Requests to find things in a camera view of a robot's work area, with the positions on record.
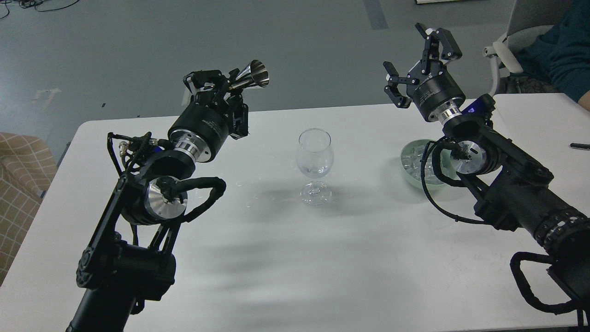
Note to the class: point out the green bowl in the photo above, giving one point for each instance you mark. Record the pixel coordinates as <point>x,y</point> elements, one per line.
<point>412,180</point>

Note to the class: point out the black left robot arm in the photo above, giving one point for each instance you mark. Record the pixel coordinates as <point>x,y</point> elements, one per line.
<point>129,258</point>

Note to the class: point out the person in teal sweater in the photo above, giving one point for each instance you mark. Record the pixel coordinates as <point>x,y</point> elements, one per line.
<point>559,60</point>

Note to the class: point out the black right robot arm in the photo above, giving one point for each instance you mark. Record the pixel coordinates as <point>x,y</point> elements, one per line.
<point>511,188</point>

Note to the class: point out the black pen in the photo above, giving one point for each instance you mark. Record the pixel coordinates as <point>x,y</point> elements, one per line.
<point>580,146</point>

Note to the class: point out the white office chair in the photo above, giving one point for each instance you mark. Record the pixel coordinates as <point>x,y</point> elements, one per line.
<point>529,19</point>

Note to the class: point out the clear ice cubes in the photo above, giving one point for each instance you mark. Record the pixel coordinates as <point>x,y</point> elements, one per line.
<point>411,160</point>

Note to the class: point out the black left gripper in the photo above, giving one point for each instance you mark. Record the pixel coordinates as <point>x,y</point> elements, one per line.
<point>201,130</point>

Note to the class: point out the beige checked cushion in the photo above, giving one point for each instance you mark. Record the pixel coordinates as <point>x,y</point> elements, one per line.
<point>27,169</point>

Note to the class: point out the clear wine glass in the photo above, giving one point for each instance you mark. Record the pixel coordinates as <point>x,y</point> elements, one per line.
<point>315,159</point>

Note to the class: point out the steel cocktail jigger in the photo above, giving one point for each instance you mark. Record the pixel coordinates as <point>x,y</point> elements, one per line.
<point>254,75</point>

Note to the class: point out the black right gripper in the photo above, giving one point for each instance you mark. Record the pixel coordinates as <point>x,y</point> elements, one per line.
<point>430,83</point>

